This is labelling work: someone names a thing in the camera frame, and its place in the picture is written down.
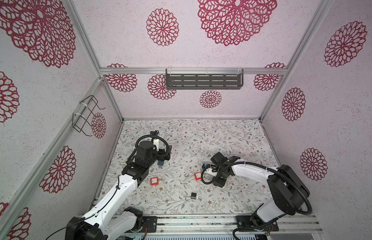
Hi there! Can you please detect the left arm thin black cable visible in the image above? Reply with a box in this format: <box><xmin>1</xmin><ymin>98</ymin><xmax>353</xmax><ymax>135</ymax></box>
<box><xmin>44</xmin><ymin>176</ymin><xmax>120</xmax><ymax>240</ymax></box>

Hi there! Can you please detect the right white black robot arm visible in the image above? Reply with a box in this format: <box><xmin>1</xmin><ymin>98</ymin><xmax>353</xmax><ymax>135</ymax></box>
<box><xmin>201</xmin><ymin>152</ymin><xmax>313</xmax><ymax>227</ymax></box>

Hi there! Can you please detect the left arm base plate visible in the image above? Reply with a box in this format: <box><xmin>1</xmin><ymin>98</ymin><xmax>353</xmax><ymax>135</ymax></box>
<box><xmin>126</xmin><ymin>216</ymin><xmax>158</xmax><ymax>234</ymax></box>

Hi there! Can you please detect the grey slotted wall shelf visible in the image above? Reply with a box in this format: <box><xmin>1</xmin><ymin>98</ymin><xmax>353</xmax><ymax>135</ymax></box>
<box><xmin>165</xmin><ymin>69</ymin><xmax>244</xmax><ymax>90</ymax></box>

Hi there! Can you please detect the red padlock middle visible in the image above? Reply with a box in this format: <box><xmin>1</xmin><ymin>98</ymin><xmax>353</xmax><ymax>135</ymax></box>
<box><xmin>185</xmin><ymin>172</ymin><xmax>202</xmax><ymax>181</ymax></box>

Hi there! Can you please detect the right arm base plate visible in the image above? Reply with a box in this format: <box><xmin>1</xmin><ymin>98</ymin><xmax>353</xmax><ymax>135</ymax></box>
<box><xmin>235</xmin><ymin>215</ymin><xmax>280</xmax><ymax>232</ymax></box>

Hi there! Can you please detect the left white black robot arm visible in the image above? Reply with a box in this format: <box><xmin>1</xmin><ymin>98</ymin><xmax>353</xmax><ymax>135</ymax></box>
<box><xmin>64</xmin><ymin>135</ymin><xmax>172</xmax><ymax>240</ymax></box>

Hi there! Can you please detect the aluminium front rail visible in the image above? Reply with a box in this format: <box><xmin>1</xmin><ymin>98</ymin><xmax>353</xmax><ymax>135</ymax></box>
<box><xmin>94</xmin><ymin>213</ymin><xmax>323</xmax><ymax>240</ymax></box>

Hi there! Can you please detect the black wire wall basket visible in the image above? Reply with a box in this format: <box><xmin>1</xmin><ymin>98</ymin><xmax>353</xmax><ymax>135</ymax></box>
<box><xmin>71</xmin><ymin>95</ymin><xmax>107</xmax><ymax>139</ymax></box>

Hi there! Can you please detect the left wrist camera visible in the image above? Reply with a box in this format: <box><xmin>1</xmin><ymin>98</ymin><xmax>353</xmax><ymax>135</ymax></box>
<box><xmin>150</xmin><ymin>130</ymin><xmax>160</xmax><ymax>140</ymax></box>

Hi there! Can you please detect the red padlock left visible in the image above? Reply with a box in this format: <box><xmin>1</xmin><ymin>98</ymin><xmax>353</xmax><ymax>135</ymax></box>
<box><xmin>150</xmin><ymin>177</ymin><xmax>165</xmax><ymax>186</ymax></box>

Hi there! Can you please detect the red padlock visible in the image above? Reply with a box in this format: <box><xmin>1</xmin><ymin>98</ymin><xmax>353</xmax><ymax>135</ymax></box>
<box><xmin>150</xmin><ymin>177</ymin><xmax>165</xmax><ymax>186</ymax></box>
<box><xmin>185</xmin><ymin>172</ymin><xmax>202</xmax><ymax>181</ymax></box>

